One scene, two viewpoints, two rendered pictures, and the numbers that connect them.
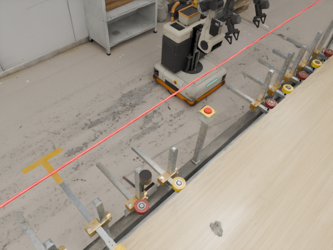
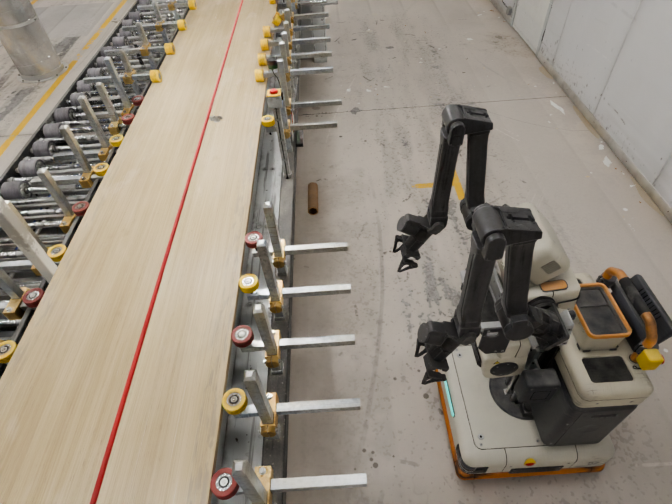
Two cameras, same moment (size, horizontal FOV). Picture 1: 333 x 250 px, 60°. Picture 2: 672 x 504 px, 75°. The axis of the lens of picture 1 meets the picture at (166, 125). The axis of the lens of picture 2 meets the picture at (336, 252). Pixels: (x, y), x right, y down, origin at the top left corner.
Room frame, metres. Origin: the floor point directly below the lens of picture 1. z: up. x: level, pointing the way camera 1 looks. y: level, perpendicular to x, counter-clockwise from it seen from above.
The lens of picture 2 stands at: (2.86, -1.41, 2.28)
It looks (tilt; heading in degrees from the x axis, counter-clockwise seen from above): 47 degrees down; 139
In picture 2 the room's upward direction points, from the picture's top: 5 degrees counter-clockwise
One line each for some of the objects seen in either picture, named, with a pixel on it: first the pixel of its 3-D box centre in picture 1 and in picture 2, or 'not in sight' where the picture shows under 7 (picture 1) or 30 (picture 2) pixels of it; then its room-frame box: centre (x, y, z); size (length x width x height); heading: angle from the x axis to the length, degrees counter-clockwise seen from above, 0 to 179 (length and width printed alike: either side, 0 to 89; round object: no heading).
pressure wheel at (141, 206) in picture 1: (141, 209); not in sight; (0.67, 0.10, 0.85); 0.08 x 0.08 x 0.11
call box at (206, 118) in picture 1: (206, 115); (274, 99); (1.12, -0.23, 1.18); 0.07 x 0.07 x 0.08; 48
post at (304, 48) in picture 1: (293, 68); (270, 345); (2.04, -1.05, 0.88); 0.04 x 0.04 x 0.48; 48
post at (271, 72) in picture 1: (262, 94); (276, 244); (1.67, -0.72, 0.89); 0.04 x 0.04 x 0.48; 48
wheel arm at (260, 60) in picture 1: (279, 71); (298, 343); (2.08, -0.96, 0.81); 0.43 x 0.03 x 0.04; 48
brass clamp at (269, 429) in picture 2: (303, 65); (269, 414); (2.21, -1.20, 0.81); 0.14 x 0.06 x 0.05; 138
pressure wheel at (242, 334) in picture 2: (301, 79); (244, 341); (1.95, -1.10, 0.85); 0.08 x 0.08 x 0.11
